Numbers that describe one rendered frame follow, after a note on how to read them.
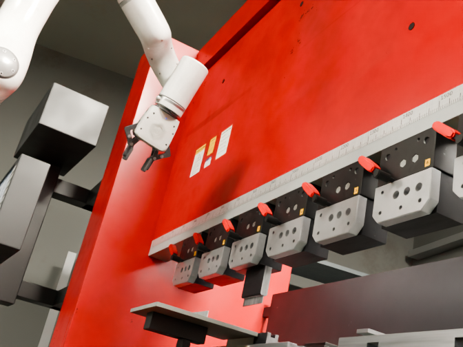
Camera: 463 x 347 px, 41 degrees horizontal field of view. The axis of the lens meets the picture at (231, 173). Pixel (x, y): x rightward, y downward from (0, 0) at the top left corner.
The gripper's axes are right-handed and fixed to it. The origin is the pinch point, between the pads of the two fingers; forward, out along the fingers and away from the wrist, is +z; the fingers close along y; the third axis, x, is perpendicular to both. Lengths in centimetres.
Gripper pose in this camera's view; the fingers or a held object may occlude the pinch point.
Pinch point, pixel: (136, 160)
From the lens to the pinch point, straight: 170.3
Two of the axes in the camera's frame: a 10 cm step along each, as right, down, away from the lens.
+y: 7.7, 5.0, 3.8
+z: -5.1, 8.5, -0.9
